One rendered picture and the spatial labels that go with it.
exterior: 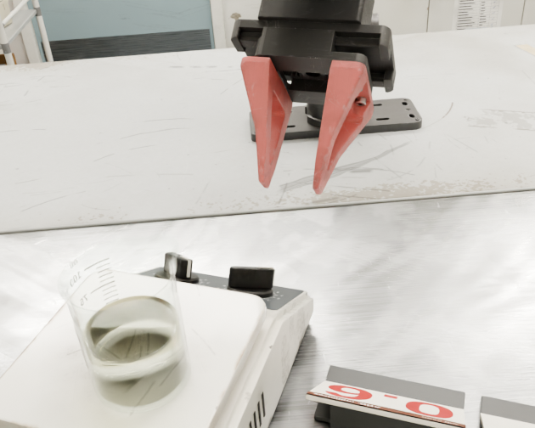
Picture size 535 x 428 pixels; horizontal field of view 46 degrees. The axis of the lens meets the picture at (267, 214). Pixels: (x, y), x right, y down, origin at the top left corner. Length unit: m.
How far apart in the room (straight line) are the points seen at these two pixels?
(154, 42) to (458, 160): 2.82
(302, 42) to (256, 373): 0.20
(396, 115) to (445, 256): 0.26
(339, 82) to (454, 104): 0.45
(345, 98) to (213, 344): 0.16
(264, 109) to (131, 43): 3.04
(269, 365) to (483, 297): 0.21
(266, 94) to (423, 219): 0.25
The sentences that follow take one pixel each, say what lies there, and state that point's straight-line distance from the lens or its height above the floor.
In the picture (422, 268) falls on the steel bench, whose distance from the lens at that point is 0.54.
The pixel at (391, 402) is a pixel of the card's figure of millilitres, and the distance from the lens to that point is 0.41.
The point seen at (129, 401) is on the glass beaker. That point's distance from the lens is 0.32.
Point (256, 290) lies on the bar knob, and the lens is 0.43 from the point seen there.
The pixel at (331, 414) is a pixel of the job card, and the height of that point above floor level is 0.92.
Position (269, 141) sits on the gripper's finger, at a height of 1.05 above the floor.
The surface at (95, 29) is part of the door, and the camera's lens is 3.44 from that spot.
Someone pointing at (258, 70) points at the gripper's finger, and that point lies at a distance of 0.40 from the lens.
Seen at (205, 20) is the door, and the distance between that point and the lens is 3.37.
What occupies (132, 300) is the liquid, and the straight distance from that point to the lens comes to 0.34.
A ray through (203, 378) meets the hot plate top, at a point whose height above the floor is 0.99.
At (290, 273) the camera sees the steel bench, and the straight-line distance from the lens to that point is 0.53.
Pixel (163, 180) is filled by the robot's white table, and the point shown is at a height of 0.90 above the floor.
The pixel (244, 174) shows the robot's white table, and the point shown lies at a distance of 0.67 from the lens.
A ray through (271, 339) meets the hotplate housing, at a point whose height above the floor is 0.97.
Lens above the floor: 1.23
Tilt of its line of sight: 34 degrees down
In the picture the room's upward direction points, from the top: 4 degrees counter-clockwise
